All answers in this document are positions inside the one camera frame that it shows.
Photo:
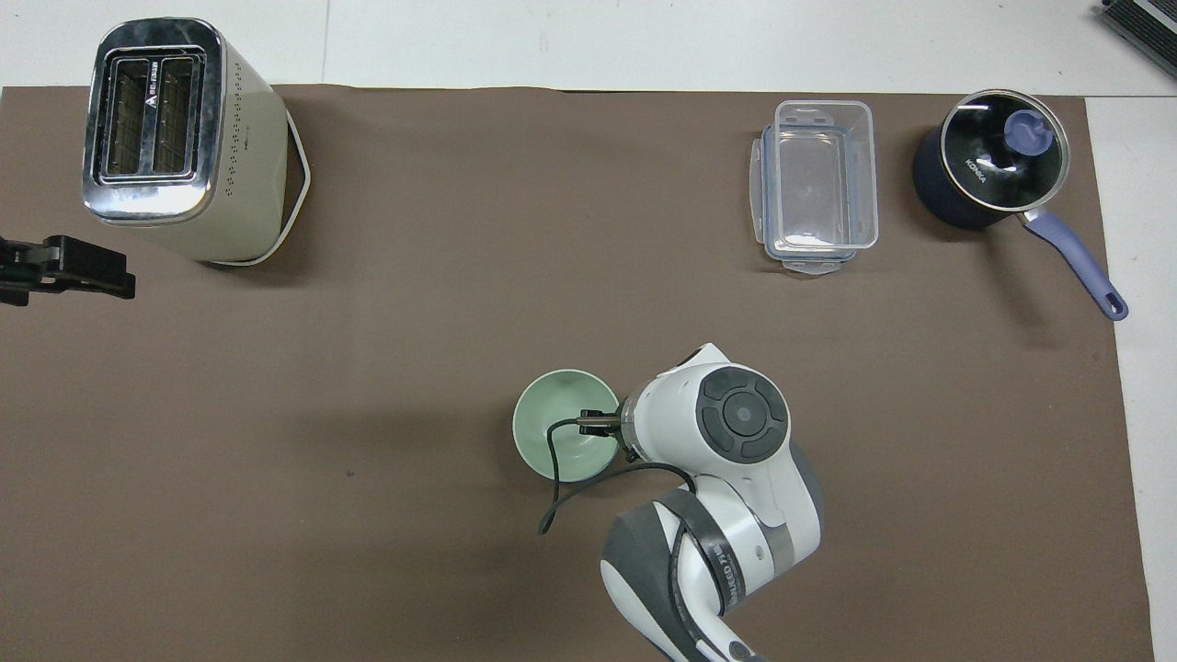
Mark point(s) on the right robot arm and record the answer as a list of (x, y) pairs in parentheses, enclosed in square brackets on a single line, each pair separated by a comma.
[(736, 478)]

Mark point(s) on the green bowl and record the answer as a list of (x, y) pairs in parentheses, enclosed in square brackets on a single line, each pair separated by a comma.
[(552, 405)]

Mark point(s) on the cream and chrome toaster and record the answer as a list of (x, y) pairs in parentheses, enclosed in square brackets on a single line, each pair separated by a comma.
[(234, 175)]

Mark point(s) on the clear lid with blue seal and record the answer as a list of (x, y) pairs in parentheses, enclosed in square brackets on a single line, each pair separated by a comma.
[(759, 184)]

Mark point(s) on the clear plastic food container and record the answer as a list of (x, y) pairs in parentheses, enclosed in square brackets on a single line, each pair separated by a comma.
[(818, 184)]

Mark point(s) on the navy blue saucepan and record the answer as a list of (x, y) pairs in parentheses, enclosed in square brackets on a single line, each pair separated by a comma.
[(938, 198)]

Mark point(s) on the glass pan lid, blue knob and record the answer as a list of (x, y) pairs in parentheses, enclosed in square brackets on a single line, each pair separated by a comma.
[(998, 152)]

